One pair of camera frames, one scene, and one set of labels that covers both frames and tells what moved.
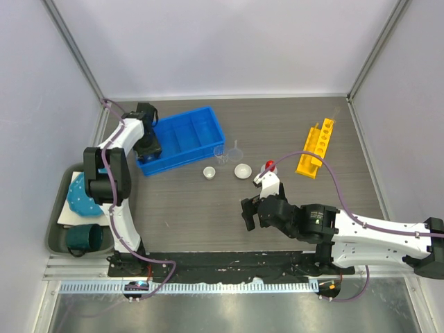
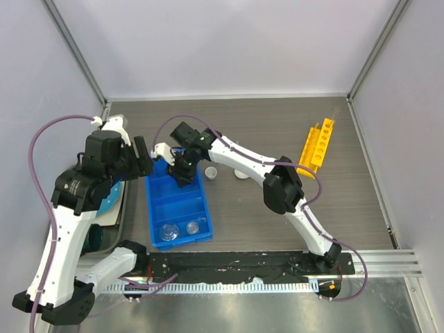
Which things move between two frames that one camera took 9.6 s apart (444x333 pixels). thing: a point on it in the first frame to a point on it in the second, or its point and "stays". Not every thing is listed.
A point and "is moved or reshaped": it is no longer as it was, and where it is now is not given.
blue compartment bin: x=184 y=138 is moved or reshaped
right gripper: x=249 y=207 to x=183 y=177
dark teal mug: x=87 y=237 stays
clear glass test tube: x=336 y=110 stays
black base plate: x=223 y=266 stays
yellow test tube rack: x=316 y=141 stays
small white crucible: x=209 y=173 stays
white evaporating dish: x=243 y=171 stays
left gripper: x=153 y=149 to x=141 y=166
